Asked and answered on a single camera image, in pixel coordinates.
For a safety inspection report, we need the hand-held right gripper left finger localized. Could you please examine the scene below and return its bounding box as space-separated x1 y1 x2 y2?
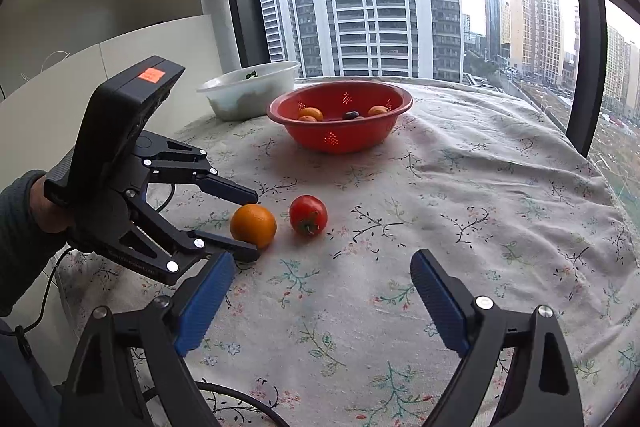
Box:
60 250 237 427

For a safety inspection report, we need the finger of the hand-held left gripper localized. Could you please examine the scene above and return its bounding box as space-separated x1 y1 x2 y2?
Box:
122 189 261 269
142 151 259 206

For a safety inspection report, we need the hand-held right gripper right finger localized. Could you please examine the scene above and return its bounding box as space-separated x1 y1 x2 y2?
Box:
410 249 586 427

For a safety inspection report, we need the round orange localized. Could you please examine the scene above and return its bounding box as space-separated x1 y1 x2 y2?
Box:
230 204 278 250

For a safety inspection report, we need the red plastic colander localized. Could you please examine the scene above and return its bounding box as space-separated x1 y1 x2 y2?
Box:
266 82 414 154

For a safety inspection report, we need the person's left forearm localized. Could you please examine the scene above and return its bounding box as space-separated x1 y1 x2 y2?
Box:
0 170 71 314

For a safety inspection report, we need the person's left hand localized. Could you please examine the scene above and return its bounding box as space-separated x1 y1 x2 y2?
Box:
32 178 77 234

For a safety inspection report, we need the red tomato green stem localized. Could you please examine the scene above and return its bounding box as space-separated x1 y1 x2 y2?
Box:
289 195 329 237

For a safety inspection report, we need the white plastic basin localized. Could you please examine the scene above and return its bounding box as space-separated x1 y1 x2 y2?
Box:
196 61 301 122

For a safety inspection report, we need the floral tablecloth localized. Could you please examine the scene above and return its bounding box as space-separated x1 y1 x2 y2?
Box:
55 77 640 427

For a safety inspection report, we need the white cabinet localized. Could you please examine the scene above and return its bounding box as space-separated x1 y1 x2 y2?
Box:
0 0 226 188

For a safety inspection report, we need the person's grey clothing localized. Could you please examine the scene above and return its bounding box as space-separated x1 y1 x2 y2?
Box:
0 317 66 427

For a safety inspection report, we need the grey high-rise building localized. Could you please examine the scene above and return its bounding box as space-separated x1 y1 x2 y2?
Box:
287 0 463 82

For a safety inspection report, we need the beige high-rise building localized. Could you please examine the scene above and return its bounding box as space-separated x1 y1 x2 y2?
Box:
507 0 566 88

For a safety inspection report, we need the black cable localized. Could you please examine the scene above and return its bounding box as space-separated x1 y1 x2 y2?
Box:
0 246 71 338
142 381 292 427

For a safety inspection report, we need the black window frame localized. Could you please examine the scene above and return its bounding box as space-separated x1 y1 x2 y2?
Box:
210 0 640 158

